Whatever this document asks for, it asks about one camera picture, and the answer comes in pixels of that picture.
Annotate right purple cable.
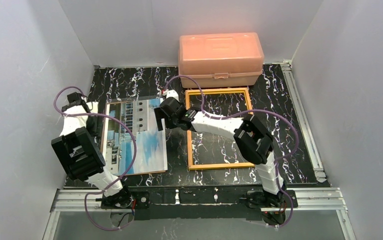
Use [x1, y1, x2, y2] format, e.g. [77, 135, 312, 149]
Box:
[162, 74, 300, 229]

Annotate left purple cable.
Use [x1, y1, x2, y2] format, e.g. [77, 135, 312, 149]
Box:
[52, 86, 138, 232]

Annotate purple cable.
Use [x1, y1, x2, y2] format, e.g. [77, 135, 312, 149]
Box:
[52, 86, 138, 232]
[162, 74, 300, 229]

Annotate aluminium side rail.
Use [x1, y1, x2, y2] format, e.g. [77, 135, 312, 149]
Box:
[280, 60, 327, 183]

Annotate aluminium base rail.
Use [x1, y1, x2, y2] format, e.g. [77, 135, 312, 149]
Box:
[50, 185, 348, 212]

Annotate building photo print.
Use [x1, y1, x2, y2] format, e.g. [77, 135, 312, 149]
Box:
[102, 96, 169, 176]

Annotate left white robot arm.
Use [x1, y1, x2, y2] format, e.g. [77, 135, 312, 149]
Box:
[51, 92, 133, 208]

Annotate orange plastic storage box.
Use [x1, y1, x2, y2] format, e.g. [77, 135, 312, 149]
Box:
[178, 32, 265, 89]

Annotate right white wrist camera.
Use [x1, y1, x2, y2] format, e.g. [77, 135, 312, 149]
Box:
[163, 89, 179, 101]

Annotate brown cardboard backing board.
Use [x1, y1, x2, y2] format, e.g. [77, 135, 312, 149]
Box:
[99, 97, 169, 176]

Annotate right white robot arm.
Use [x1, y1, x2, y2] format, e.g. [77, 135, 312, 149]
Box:
[154, 97, 285, 204]

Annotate yellow wooden picture frame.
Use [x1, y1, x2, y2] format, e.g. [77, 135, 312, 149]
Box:
[184, 87, 256, 171]

